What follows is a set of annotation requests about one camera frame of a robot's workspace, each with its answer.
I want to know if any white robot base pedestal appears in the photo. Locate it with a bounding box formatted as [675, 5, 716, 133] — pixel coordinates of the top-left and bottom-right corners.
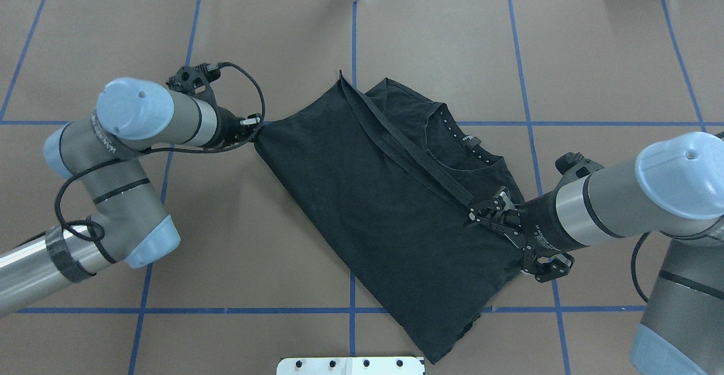
[275, 355, 426, 374]

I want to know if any black graphic t-shirt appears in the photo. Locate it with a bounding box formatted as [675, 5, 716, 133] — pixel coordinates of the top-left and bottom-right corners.
[255, 77, 523, 364]

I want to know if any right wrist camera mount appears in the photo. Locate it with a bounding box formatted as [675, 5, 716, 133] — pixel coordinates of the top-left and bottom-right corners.
[554, 152, 605, 180]

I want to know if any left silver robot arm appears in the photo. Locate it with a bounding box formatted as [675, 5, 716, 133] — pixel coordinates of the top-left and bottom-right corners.
[2, 77, 266, 317]

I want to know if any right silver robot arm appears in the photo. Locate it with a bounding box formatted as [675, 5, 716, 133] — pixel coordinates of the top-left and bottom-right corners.
[469, 132, 723, 374]

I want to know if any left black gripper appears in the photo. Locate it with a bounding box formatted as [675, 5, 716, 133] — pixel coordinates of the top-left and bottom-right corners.
[213, 107, 263, 148]

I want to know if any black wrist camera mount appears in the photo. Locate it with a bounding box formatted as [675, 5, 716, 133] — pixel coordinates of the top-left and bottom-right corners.
[165, 63, 221, 106]

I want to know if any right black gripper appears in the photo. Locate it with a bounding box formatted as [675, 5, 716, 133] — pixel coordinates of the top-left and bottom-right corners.
[468, 186, 576, 283]

